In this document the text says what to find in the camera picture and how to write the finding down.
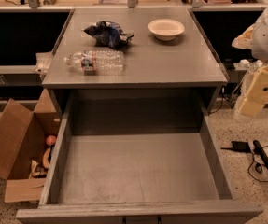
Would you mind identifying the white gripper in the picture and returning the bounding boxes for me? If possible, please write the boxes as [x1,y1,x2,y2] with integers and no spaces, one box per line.
[234,59,268,122]

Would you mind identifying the clear plastic water bottle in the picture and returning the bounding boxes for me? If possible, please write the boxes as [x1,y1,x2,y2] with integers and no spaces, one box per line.
[64,50,125,76]

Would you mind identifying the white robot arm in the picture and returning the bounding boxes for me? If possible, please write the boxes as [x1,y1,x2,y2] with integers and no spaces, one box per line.
[232,7,268,122]

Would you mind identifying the grey open top drawer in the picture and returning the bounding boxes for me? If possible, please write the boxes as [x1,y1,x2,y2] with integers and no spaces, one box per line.
[17,90,262,224]

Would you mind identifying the black power adapter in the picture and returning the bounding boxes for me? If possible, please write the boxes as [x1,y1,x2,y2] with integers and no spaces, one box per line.
[223,141,251,153]

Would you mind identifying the grey cabinet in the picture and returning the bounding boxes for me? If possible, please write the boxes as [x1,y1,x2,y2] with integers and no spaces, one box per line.
[43,7,228,108]

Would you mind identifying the white paper bowl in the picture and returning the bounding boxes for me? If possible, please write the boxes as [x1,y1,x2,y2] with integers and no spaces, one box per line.
[148,19,185,41]

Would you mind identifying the crumpled blue chip bag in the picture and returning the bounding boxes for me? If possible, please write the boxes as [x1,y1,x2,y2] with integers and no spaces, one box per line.
[82,21,134,48]

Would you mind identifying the orange ball in box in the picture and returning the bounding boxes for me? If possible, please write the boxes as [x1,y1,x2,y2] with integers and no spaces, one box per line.
[46,135,57,147]

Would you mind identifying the toy items in box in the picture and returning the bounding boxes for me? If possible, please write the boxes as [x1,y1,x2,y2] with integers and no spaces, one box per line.
[29,147,54,178]

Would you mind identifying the brown cardboard box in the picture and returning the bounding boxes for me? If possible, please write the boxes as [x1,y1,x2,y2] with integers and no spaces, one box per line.
[0,89,62,203]

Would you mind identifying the black cable on floor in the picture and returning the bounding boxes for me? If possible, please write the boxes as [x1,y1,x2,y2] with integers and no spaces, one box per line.
[247,139,268,183]

